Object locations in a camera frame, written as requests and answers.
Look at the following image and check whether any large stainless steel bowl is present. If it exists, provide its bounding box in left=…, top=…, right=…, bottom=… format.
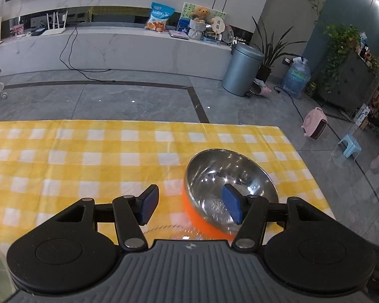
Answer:
left=183, top=148, right=279, bottom=236

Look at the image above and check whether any orange steel-lined bowl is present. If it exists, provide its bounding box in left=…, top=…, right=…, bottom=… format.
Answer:
left=182, top=185, right=235, bottom=241

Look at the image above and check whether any clear glass patterned plate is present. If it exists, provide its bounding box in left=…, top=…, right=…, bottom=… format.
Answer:
left=144, top=225, right=209, bottom=246

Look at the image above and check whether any yellow white checkered tablecloth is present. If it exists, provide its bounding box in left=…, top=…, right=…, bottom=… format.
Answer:
left=0, top=120, right=331, bottom=253

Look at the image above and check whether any pink space heater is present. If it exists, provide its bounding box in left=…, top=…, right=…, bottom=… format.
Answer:
left=301, top=107, right=327, bottom=140

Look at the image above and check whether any light blue plastic stool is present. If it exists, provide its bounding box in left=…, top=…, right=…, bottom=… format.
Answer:
left=338, top=133, right=362, bottom=160

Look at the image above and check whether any blue water jug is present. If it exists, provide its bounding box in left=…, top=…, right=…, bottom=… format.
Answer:
left=281, top=56, right=311, bottom=98

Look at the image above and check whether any grey metal trash bin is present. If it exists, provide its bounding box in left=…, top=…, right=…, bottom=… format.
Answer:
left=222, top=42, right=264, bottom=96

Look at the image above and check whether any green potted floor plant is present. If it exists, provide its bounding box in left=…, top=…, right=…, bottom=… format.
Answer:
left=253, top=17, right=307, bottom=82

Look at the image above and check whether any white wifi router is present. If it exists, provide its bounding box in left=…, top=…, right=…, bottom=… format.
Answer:
left=42, top=11, right=68, bottom=36

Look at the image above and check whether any blue snack bag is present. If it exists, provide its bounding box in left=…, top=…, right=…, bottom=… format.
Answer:
left=145, top=2, right=175, bottom=32

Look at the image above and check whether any brown teddy bear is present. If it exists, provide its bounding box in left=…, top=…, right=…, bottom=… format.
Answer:
left=189, top=6, right=210, bottom=23

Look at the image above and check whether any black power cable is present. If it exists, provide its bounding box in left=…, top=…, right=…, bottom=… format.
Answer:
left=58, top=24, right=116, bottom=83

